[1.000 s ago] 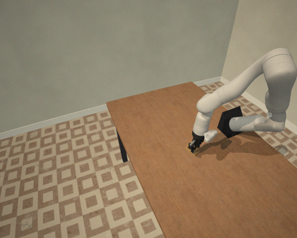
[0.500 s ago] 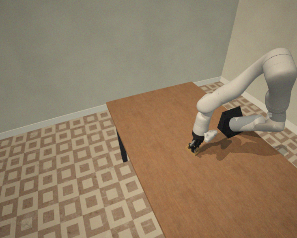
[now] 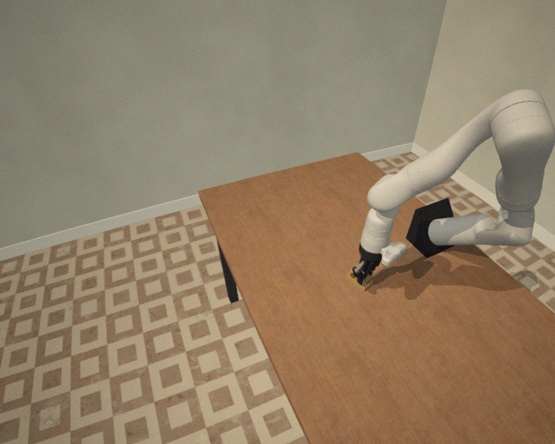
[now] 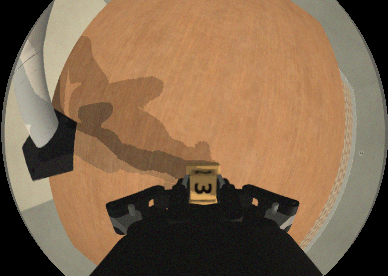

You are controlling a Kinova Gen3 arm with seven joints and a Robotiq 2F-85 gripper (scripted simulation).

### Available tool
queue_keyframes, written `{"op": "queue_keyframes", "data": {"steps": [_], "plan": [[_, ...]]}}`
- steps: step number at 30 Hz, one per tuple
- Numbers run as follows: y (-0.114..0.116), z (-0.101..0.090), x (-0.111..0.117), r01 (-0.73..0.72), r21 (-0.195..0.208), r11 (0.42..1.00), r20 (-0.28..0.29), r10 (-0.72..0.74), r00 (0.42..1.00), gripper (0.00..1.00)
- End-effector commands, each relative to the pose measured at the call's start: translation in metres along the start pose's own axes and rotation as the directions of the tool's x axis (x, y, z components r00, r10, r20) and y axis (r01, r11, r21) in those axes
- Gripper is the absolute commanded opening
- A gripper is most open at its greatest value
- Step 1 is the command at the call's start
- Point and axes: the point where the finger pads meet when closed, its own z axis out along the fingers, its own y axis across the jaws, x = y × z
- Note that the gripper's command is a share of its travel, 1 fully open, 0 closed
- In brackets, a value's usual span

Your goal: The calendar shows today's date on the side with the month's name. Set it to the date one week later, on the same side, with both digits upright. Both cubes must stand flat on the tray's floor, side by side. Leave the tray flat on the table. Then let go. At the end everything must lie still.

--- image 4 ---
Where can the small tan open tray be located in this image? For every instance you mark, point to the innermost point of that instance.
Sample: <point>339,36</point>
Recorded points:
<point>190,166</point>

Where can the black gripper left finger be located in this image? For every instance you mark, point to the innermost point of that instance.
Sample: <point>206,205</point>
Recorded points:
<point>127,210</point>

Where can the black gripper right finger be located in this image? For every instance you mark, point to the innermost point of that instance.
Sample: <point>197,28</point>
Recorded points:
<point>273,206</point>

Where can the tan number cube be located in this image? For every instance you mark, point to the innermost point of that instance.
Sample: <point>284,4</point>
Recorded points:
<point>203,202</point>
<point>203,184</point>

